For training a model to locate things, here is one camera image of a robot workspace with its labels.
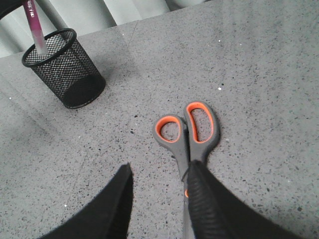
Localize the grey orange handled scissors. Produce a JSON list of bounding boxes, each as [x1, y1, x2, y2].
[[153, 101, 220, 239]]

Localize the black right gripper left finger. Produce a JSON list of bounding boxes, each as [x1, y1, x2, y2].
[[42, 163, 133, 239]]

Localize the pink highlighter pen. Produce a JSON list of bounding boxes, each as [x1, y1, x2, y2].
[[22, 0, 48, 55]]

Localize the black mesh pen holder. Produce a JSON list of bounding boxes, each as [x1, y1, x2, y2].
[[21, 28, 106, 109]]

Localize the grey curtain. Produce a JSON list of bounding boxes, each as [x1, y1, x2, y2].
[[0, 0, 201, 57]]

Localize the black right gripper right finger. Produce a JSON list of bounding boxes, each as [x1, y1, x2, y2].
[[187, 160, 298, 239]]

